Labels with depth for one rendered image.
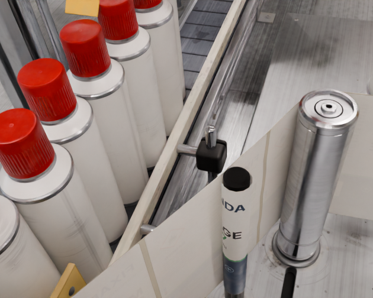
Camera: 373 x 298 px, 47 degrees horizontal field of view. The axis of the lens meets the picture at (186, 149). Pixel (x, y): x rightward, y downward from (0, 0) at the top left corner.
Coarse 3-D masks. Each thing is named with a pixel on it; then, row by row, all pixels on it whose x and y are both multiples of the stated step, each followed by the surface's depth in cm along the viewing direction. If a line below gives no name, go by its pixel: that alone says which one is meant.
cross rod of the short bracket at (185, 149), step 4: (180, 144) 48; (184, 144) 48; (176, 148) 48; (180, 148) 47; (184, 148) 47; (188, 148) 47; (192, 148) 47; (196, 148) 47; (176, 152) 48; (180, 152) 47; (184, 152) 47; (188, 152) 47; (192, 152) 47; (192, 156) 47
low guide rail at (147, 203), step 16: (240, 0) 66; (224, 32) 60; (208, 64) 56; (208, 80) 56; (192, 96) 52; (192, 112) 51; (176, 128) 49; (176, 144) 47; (160, 160) 46; (160, 176) 44; (144, 192) 43; (160, 192) 45; (144, 208) 42; (128, 224) 41; (128, 240) 40; (112, 256) 39
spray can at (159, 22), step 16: (144, 0) 40; (160, 0) 41; (144, 16) 40; (160, 16) 41; (160, 32) 41; (160, 48) 43; (176, 48) 45; (160, 64) 44; (176, 64) 46; (160, 80) 46; (176, 80) 47; (160, 96) 47; (176, 96) 49; (176, 112) 50
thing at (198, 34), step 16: (208, 0) 73; (224, 0) 73; (192, 16) 70; (208, 16) 70; (224, 16) 70; (240, 16) 70; (192, 32) 67; (208, 32) 67; (192, 48) 64; (208, 48) 64; (224, 48) 64; (192, 64) 62; (192, 80) 59; (192, 128) 56; (176, 160) 50; (128, 208) 46
